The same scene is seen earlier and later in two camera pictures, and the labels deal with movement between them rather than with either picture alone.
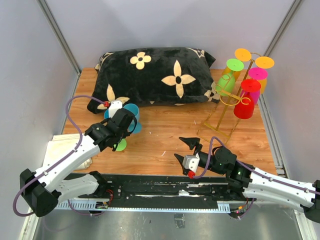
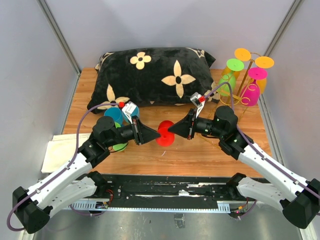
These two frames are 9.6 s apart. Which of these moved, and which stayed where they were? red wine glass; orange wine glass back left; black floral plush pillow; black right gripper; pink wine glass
Moved: black right gripper; red wine glass
Stayed: orange wine glass back left; black floral plush pillow; pink wine glass
